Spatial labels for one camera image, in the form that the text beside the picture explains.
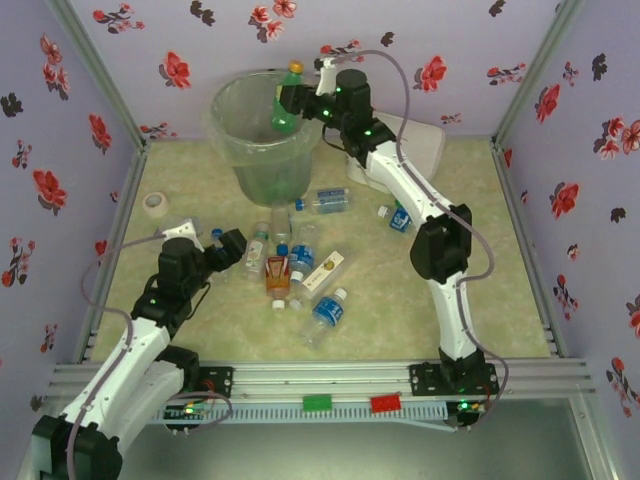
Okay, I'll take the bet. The ribbed clear bottle blue label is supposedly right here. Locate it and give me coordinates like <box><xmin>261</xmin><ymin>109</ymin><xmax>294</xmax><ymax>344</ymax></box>
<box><xmin>298</xmin><ymin>286</ymin><xmax>350</xmax><ymax>350</ymax></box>

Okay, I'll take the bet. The grey right arm cable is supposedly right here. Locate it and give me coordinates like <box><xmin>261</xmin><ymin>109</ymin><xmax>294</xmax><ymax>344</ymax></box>
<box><xmin>332</xmin><ymin>48</ymin><xmax>511</xmax><ymax>434</ymax></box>

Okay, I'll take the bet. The green mesh waste bin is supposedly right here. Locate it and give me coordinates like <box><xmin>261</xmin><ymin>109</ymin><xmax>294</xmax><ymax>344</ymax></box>
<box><xmin>202</xmin><ymin>71</ymin><xmax>331</xmax><ymax>207</ymax></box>

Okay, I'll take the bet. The red plastic block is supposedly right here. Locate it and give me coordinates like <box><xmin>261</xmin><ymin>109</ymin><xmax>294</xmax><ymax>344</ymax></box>
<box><xmin>369</xmin><ymin>393</ymin><xmax>404</xmax><ymax>414</ymax></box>

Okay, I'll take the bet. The clear bottle green white label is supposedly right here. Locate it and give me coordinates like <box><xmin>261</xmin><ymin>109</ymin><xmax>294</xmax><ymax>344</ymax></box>
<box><xmin>243</xmin><ymin>222</ymin><xmax>272</xmax><ymax>282</ymax></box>

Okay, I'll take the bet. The small blue label bottle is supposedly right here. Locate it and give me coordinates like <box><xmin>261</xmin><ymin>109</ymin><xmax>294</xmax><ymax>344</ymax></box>
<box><xmin>376</xmin><ymin>203</ymin><xmax>416</xmax><ymax>234</ymax></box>

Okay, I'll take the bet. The small circuit board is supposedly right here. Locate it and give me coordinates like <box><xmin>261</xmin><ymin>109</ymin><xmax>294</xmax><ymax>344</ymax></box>
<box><xmin>164</xmin><ymin>399</ymin><xmax>211</xmax><ymax>420</ymax></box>
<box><xmin>457</xmin><ymin>397</ymin><xmax>490</xmax><ymax>417</ymax></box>

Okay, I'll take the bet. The red label tea bottle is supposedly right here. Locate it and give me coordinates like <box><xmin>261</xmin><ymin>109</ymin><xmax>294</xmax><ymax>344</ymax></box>
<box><xmin>263</xmin><ymin>253</ymin><xmax>294</xmax><ymax>312</ymax></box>

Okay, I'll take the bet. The aluminium side rail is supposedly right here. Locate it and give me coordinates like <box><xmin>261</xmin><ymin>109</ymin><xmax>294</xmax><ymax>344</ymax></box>
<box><xmin>491</xmin><ymin>141</ymin><xmax>570</xmax><ymax>360</ymax></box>
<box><xmin>74</xmin><ymin>142</ymin><xmax>150</xmax><ymax>365</ymax></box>

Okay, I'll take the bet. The beige tape roll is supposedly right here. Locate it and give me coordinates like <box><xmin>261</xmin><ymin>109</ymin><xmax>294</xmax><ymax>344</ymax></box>
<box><xmin>142</xmin><ymin>192</ymin><xmax>170</xmax><ymax>217</ymax></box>

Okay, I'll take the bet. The aluminium corner post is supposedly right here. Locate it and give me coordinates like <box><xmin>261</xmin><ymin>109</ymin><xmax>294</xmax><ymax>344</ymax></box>
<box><xmin>47</xmin><ymin>0</ymin><xmax>150</xmax><ymax>147</ymax></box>
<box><xmin>492</xmin><ymin>0</ymin><xmax>589</xmax><ymax>149</ymax></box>

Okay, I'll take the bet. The grey metal panel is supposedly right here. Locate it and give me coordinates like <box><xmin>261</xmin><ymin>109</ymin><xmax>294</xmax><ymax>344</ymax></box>
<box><xmin>114</xmin><ymin>422</ymin><xmax>591</xmax><ymax>480</ymax></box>

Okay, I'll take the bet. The black mounting plate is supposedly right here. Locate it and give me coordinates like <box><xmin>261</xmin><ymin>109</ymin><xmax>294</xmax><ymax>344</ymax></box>
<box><xmin>198</xmin><ymin>366</ymin><xmax>235</xmax><ymax>400</ymax></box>
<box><xmin>408</xmin><ymin>362</ymin><xmax>500</xmax><ymax>397</ymax></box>

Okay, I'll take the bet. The clear plastic bin liner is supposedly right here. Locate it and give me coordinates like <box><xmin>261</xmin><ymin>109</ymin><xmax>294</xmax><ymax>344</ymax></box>
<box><xmin>201</xmin><ymin>69</ymin><xmax>331</xmax><ymax>169</ymax></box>

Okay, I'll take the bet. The clear bottle blue cap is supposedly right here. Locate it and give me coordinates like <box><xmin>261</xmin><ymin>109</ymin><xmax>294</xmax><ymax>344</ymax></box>
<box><xmin>209</xmin><ymin>227</ymin><xmax>239</xmax><ymax>286</ymax></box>

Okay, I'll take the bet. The soda water bottle blue cap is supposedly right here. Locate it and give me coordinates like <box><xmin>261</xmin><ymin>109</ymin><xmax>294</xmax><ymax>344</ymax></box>
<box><xmin>293</xmin><ymin>187</ymin><xmax>357</xmax><ymax>215</ymax></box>

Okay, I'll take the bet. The green plastic block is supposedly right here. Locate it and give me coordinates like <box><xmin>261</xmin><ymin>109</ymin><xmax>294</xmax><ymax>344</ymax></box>
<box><xmin>302</xmin><ymin>393</ymin><xmax>335</xmax><ymax>412</ymax></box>

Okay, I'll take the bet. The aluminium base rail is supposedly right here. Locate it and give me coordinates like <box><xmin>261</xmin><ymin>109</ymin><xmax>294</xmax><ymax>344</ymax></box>
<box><xmin>48</xmin><ymin>360</ymin><xmax>596</xmax><ymax>401</ymax></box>

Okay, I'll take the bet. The white slotted cable duct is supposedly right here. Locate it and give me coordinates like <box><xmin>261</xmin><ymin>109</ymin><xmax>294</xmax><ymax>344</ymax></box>
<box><xmin>149</xmin><ymin>399</ymin><xmax>449</xmax><ymax>426</ymax></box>

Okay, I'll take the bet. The Pepsi label clear bottle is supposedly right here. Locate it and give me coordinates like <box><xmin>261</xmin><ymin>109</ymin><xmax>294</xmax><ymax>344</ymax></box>
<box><xmin>275</xmin><ymin>242</ymin><xmax>317</xmax><ymax>284</ymax></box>

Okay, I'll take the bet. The white zippered case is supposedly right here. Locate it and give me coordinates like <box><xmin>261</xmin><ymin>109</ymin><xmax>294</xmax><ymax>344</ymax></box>
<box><xmin>345</xmin><ymin>112</ymin><xmax>447</xmax><ymax>190</ymax></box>

